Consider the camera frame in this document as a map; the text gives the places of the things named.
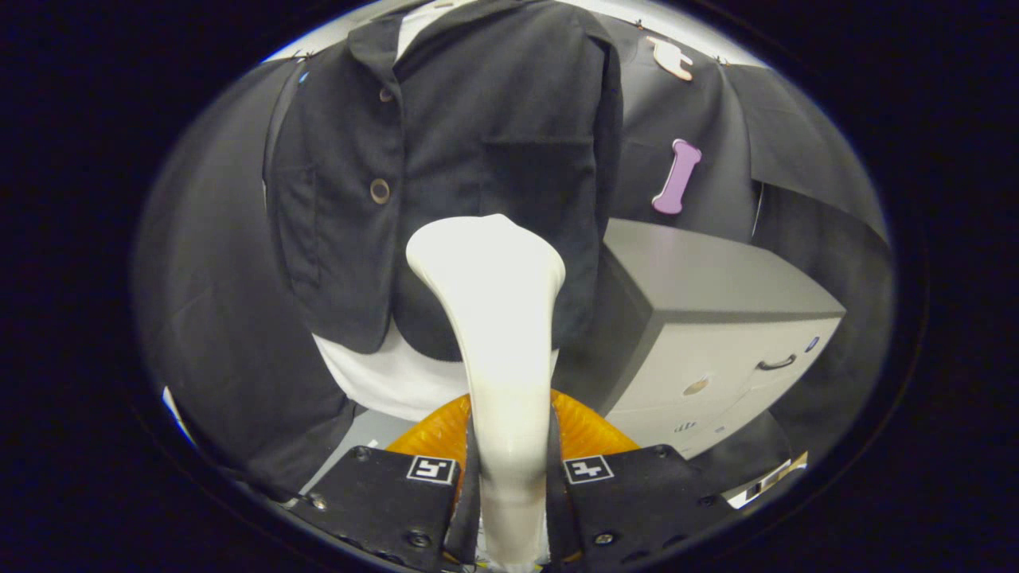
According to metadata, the black backdrop cloth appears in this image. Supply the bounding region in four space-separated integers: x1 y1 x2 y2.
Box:
131 16 896 502

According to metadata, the white garment steamer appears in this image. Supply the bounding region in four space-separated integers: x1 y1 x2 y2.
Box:
404 213 568 572

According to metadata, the grey cabinet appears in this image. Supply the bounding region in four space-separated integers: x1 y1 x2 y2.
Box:
553 219 846 461

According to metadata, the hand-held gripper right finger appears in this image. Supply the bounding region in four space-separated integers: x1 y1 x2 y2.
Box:
545 390 737 567

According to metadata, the black button jacket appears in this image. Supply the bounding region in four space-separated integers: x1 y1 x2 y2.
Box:
263 0 626 363

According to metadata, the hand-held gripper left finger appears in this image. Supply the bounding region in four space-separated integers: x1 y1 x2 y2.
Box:
291 394 482 572

